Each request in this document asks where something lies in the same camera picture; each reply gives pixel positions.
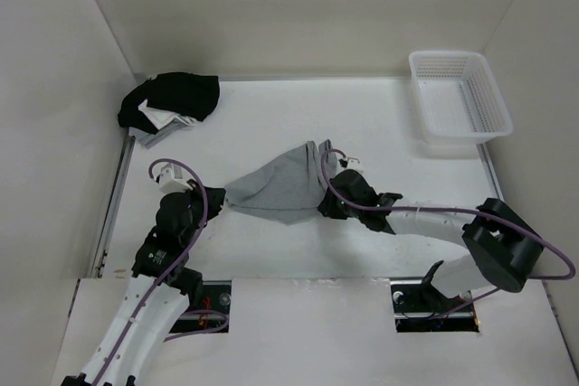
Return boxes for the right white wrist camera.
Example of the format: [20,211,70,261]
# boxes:
[339,156,363,170]

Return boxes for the aluminium table rail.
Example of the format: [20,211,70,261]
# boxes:
[86,135,135,278]
[476,144,509,220]

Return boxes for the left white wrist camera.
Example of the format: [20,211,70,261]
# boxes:
[155,163,191,194]

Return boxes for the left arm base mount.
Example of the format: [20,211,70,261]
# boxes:
[170,281,233,334]

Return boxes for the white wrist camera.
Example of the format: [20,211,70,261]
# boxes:
[339,156,363,170]
[155,163,191,194]

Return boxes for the white plastic basket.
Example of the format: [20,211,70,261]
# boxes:
[408,51,514,146]

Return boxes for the grey tank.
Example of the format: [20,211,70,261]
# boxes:
[128,120,190,149]
[225,140,333,225]

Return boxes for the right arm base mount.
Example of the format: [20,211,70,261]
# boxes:
[390,279,479,333]

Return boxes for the grey folded tank top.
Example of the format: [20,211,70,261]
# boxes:
[128,120,190,149]

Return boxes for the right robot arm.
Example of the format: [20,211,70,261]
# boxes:
[318,169,545,315]

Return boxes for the left aluminium table rail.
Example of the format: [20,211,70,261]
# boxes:
[86,135,135,278]

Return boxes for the white folded tank top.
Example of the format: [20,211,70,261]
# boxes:
[138,99,197,130]

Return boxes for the right aluminium table rail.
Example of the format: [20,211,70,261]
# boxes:
[476,144,509,220]

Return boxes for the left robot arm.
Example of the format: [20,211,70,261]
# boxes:
[62,185,225,385]

